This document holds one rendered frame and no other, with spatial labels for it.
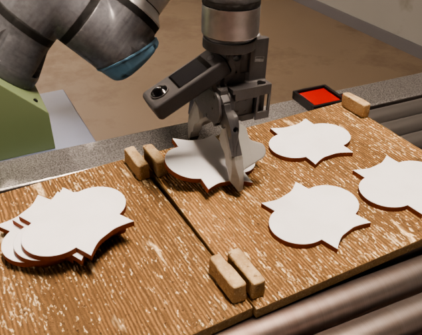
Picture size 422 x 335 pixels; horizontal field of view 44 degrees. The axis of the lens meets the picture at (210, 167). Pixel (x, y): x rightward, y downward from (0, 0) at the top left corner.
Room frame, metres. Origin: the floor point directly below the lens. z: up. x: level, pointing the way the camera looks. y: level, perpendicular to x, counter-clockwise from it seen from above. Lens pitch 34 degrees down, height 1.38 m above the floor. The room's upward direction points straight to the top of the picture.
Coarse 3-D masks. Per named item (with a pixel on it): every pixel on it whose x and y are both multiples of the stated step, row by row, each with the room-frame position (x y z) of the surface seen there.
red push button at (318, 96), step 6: (312, 90) 0.95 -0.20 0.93; (318, 90) 0.95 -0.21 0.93; (324, 90) 0.95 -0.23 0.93; (306, 96) 0.92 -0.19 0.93; (312, 96) 0.92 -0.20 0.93; (318, 96) 0.92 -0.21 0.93; (324, 96) 0.92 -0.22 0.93; (330, 96) 0.92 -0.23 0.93; (312, 102) 0.89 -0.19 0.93; (318, 102) 0.89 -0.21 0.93; (324, 102) 0.89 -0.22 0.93
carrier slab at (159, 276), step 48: (48, 192) 0.60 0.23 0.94; (144, 192) 0.60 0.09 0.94; (0, 240) 0.50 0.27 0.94; (144, 240) 0.50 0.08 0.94; (192, 240) 0.50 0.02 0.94; (0, 288) 0.42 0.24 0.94; (48, 288) 0.42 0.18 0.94; (96, 288) 0.42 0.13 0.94; (144, 288) 0.42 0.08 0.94; (192, 288) 0.42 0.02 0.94
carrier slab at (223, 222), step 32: (256, 128) 0.78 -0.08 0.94; (352, 128) 0.78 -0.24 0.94; (384, 128) 0.78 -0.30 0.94; (352, 160) 0.68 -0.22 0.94; (416, 160) 0.68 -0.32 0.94; (192, 192) 0.60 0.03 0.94; (224, 192) 0.60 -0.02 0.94; (256, 192) 0.60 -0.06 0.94; (288, 192) 0.60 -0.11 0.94; (352, 192) 0.60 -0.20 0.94; (192, 224) 0.53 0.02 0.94; (224, 224) 0.53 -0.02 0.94; (256, 224) 0.53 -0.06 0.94; (384, 224) 0.53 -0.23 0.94; (416, 224) 0.53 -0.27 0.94; (224, 256) 0.47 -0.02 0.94; (256, 256) 0.47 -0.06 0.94; (288, 256) 0.47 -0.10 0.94; (320, 256) 0.47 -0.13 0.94; (352, 256) 0.47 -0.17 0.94; (384, 256) 0.47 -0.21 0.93; (288, 288) 0.42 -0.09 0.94; (320, 288) 0.43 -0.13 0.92
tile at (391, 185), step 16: (384, 160) 0.67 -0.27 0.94; (368, 176) 0.63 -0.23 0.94; (384, 176) 0.63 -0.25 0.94; (400, 176) 0.63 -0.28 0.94; (416, 176) 0.63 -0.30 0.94; (368, 192) 0.59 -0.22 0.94; (384, 192) 0.59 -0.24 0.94; (400, 192) 0.59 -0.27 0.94; (416, 192) 0.59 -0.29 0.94; (384, 208) 0.56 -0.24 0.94; (400, 208) 0.56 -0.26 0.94; (416, 208) 0.55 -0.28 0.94
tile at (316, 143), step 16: (272, 128) 0.77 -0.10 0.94; (288, 128) 0.77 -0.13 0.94; (304, 128) 0.77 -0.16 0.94; (320, 128) 0.77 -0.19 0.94; (336, 128) 0.77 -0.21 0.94; (272, 144) 0.72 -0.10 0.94; (288, 144) 0.72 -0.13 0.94; (304, 144) 0.72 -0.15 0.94; (320, 144) 0.72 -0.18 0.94; (336, 144) 0.72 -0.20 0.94; (288, 160) 0.68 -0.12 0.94; (304, 160) 0.68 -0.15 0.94; (320, 160) 0.67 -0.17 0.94
